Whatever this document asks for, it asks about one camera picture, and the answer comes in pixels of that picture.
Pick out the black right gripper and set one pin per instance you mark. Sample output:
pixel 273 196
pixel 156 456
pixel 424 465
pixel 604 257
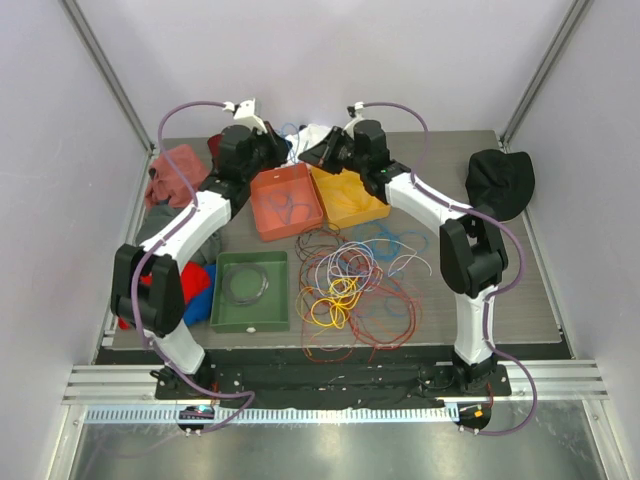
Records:
pixel 322 154

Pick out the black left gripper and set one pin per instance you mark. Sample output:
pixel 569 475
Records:
pixel 282 148

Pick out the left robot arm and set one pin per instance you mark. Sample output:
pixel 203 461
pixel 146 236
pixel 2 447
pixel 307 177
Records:
pixel 146 285

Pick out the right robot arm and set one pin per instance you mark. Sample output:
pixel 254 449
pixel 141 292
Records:
pixel 472 252

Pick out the white cloth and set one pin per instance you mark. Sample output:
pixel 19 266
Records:
pixel 305 139

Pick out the yellow plastic tray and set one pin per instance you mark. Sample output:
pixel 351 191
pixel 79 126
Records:
pixel 344 199

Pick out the coral orange plastic tray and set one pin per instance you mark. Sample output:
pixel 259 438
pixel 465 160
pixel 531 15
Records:
pixel 284 202

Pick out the dark red cloth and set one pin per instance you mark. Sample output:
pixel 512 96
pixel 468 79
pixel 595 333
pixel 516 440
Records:
pixel 213 145

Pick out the pink cloth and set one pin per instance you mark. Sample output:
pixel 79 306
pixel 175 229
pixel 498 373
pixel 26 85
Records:
pixel 166 186

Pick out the grey cloth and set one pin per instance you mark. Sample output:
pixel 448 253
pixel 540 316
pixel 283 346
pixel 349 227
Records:
pixel 159 216

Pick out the green plastic tray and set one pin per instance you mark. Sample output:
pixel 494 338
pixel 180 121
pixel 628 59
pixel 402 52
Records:
pixel 251 293

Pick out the bright red cloth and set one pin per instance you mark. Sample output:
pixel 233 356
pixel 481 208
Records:
pixel 192 282

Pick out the black bucket hat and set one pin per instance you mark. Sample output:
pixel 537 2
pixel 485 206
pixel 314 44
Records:
pixel 505 182

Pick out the blue cloth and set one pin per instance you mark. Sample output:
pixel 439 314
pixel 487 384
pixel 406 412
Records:
pixel 200 305

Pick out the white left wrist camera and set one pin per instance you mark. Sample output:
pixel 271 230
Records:
pixel 246 114

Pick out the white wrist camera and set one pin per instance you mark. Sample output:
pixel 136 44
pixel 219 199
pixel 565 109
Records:
pixel 246 114
pixel 355 113

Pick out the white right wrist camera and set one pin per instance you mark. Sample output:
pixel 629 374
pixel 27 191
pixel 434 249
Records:
pixel 355 113

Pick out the left aluminium frame post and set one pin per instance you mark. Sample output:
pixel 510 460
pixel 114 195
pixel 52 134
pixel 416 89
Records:
pixel 88 38

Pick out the aluminium frame post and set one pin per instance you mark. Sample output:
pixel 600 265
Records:
pixel 569 25
pixel 88 38

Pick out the right aluminium frame post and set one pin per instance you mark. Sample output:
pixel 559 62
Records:
pixel 569 25

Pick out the white slotted cable duct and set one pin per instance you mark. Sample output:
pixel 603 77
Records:
pixel 184 415

